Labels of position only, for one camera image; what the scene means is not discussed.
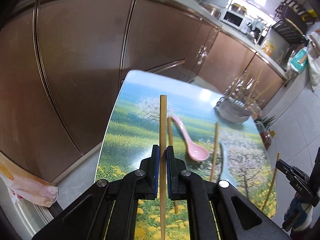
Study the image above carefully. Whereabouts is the bamboo chopstick group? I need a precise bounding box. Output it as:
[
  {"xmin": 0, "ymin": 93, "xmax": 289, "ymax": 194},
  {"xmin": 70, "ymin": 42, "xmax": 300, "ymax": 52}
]
[
  {"xmin": 228, "ymin": 66, "xmax": 249, "ymax": 96},
  {"xmin": 236, "ymin": 69, "xmax": 251, "ymax": 101},
  {"xmin": 210, "ymin": 122, "xmax": 219, "ymax": 182},
  {"xmin": 245, "ymin": 67, "xmax": 263, "ymax": 107},
  {"xmin": 261, "ymin": 152, "xmax": 280, "ymax": 212}
]

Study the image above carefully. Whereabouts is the brown kitchen cabinet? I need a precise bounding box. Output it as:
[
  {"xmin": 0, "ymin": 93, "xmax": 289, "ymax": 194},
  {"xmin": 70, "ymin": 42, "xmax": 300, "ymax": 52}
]
[{"xmin": 1, "ymin": 0, "xmax": 284, "ymax": 181}]

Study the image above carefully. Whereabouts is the blue gloved hand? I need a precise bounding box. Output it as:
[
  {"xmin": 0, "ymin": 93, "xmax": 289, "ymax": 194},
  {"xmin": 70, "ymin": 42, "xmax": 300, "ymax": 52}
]
[{"xmin": 282, "ymin": 196, "xmax": 313, "ymax": 232}]

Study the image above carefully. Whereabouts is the white ceramic spoon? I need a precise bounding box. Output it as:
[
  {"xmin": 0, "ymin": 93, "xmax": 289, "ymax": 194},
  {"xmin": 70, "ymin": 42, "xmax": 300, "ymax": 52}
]
[{"xmin": 219, "ymin": 142, "xmax": 238, "ymax": 187}]

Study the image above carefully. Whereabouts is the pink ceramic spoon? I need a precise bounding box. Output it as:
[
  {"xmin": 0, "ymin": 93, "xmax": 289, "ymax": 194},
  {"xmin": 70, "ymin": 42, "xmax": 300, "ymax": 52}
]
[{"xmin": 171, "ymin": 116, "xmax": 209, "ymax": 161}]

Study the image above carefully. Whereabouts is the amber liquid bottle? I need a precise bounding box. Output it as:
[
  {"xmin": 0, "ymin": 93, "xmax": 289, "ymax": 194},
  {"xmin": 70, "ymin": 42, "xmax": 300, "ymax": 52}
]
[{"xmin": 260, "ymin": 131, "xmax": 272, "ymax": 150}]

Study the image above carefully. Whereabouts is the pink plastic bag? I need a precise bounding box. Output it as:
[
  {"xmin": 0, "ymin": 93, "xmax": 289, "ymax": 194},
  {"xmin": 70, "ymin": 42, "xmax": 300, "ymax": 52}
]
[{"xmin": 0, "ymin": 153, "xmax": 59, "ymax": 207}]

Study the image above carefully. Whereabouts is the grey cloth around basket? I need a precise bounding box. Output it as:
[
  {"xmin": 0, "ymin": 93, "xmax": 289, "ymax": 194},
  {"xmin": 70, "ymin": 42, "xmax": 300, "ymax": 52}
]
[{"xmin": 215, "ymin": 98, "xmax": 252, "ymax": 124}]

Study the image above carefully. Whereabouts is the bamboo chopstick by spoon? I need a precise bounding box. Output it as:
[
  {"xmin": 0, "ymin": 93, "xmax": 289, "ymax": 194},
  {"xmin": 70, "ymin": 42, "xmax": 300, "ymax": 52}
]
[{"xmin": 167, "ymin": 117, "xmax": 179, "ymax": 214}]

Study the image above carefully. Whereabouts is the white microwave oven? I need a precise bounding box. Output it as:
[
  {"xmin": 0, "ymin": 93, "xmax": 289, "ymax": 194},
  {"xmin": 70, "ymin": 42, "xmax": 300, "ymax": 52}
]
[{"xmin": 219, "ymin": 8, "xmax": 251, "ymax": 34}]

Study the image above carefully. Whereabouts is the wire utensil basket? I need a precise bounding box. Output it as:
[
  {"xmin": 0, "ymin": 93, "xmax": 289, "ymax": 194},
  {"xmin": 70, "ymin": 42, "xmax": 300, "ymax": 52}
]
[{"xmin": 216, "ymin": 76, "xmax": 262, "ymax": 116}]

